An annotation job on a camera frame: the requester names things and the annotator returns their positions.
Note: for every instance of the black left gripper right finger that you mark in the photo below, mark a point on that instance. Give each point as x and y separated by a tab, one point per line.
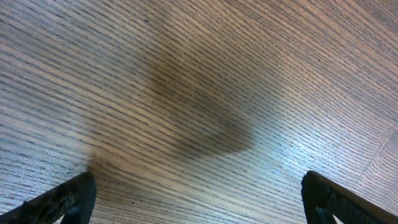
325	201

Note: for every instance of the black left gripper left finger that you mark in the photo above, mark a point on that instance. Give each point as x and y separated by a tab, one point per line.
71	202

